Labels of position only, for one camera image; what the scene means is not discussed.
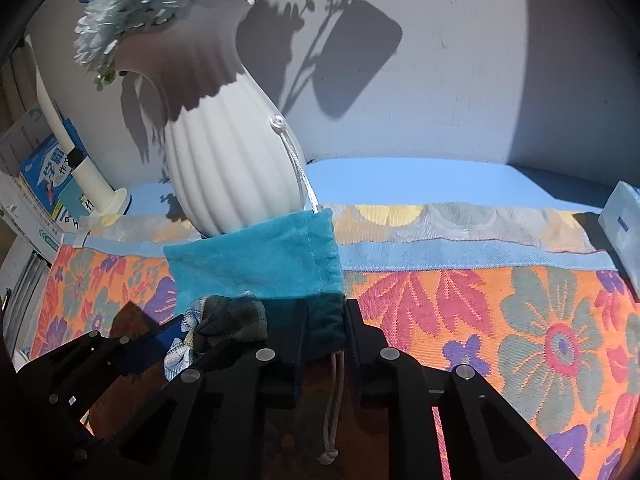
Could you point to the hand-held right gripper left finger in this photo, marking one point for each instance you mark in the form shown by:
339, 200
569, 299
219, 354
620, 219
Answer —
295, 350

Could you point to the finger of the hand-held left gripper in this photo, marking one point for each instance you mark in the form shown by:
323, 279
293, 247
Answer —
160, 341

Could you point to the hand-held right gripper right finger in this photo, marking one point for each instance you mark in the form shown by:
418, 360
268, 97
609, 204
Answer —
355, 340

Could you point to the plaid fabric bow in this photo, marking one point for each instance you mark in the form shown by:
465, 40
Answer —
225, 320

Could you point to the floral woven cloth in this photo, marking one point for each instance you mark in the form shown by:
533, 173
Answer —
500, 320

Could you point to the white plastic stand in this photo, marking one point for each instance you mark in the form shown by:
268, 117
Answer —
90, 180

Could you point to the white printed box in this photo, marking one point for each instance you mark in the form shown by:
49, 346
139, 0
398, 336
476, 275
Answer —
15, 150

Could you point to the blue white tissue packet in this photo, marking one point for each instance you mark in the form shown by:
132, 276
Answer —
622, 230

